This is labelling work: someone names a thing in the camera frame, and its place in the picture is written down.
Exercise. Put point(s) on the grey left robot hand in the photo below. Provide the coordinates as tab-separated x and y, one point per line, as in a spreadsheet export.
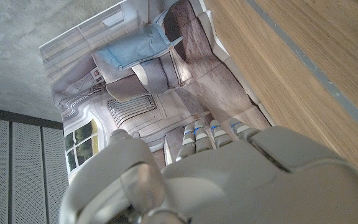
244	186

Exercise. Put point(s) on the printed living room backdrop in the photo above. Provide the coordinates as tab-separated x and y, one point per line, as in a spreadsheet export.
141	93

